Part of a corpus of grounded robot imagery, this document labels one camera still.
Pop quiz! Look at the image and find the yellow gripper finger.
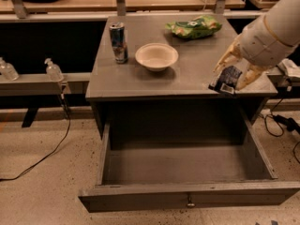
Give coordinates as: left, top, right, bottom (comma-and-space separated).
235, 64, 263, 90
214, 40, 243, 73

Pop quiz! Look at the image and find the dark blue rxbar wrapper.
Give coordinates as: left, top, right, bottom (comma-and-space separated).
208, 66, 242, 95

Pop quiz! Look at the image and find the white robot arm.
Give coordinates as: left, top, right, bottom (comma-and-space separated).
214, 0, 300, 90

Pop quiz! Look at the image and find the metal drawer knob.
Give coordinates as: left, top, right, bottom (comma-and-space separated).
187, 195, 195, 208

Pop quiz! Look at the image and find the open grey drawer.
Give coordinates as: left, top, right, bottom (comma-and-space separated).
78, 105, 300, 214

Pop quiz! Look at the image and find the white crumpled paper packet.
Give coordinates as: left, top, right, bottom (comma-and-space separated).
277, 58, 300, 79

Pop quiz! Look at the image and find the green chip bag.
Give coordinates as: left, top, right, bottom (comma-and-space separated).
165, 15, 222, 39

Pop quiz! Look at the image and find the white bowl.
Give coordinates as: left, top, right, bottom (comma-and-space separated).
135, 43, 179, 71

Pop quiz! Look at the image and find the grey wooden cabinet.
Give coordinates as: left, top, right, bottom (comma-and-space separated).
86, 15, 277, 143

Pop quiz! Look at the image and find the blue energy drink can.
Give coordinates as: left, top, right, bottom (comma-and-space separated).
110, 22, 128, 64

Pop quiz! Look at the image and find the grey low shelf left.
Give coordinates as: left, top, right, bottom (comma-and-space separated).
0, 72, 90, 97

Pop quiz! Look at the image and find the clear pump sanitizer bottle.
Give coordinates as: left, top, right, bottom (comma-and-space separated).
44, 58, 64, 82

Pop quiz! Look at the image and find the clear bottle at left edge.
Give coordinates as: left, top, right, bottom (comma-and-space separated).
0, 57, 19, 81

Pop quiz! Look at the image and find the black cable with plug right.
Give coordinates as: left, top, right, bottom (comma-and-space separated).
263, 97, 300, 166

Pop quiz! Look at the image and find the black floor cable left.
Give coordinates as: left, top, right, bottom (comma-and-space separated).
0, 82, 72, 183

